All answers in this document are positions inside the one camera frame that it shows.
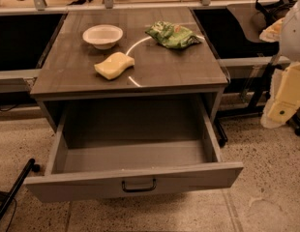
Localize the black drawer handle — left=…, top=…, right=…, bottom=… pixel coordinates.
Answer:
left=121, top=179, right=157, bottom=193

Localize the grey side table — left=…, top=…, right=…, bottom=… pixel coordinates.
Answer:
left=225, top=4, right=282, bottom=116

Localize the green snack bag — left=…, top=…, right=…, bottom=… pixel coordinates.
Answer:
left=145, top=21, right=203, bottom=49

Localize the black headset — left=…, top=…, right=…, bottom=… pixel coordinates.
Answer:
left=255, top=0, right=296, bottom=26

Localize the yellow sponge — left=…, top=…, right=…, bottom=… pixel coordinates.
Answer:
left=94, top=52, right=135, bottom=80

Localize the black pole on floor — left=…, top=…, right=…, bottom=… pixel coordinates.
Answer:
left=0, top=159, right=40, bottom=220

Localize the white paper bowl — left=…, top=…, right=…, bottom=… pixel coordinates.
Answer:
left=82, top=24, right=123, bottom=50

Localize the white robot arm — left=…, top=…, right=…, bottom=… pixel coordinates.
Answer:
left=259, top=0, right=300, bottom=129

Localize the open grey top drawer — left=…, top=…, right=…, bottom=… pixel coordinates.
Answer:
left=25, top=96, right=243, bottom=202

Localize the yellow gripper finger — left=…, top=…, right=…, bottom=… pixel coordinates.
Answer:
left=260, top=62, right=300, bottom=129

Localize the grey wooden cabinet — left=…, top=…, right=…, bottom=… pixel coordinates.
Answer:
left=31, top=7, right=227, bottom=128

